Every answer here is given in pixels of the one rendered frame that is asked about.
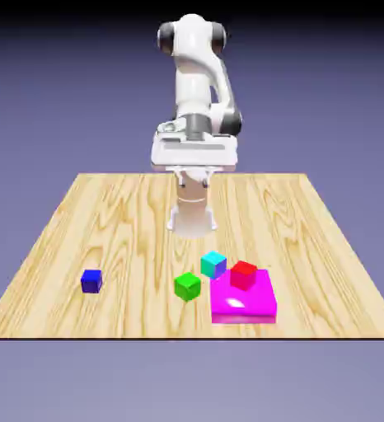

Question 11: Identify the small cyan cube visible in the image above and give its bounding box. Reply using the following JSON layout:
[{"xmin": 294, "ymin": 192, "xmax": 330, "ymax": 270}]
[{"xmin": 199, "ymin": 250, "xmax": 228, "ymax": 280}]

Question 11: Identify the small red cube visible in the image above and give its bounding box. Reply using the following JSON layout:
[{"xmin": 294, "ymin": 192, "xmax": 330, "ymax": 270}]
[{"xmin": 229, "ymin": 260, "xmax": 258, "ymax": 292}]

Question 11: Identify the small blue cube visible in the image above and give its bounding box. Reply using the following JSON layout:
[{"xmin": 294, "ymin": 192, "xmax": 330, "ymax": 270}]
[{"xmin": 80, "ymin": 269, "xmax": 104, "ymax": 295}]

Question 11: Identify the small green cube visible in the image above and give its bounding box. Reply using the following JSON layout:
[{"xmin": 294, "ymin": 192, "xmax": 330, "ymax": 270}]
[{"xmin": 173, "ymin": 271, "xmax": 202, "ymax": 302}]

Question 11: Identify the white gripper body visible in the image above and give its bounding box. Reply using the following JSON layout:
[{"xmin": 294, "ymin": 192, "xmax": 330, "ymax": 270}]
[{"xmin": 150, "ymin": 132, "xmax": 239, "ymax": 173}]

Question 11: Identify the large magenta box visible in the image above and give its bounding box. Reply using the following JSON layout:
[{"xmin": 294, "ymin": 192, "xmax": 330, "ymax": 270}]
[{"xmin": 210, "ymin": 268, "xmax": 278, "ymax": 325}]

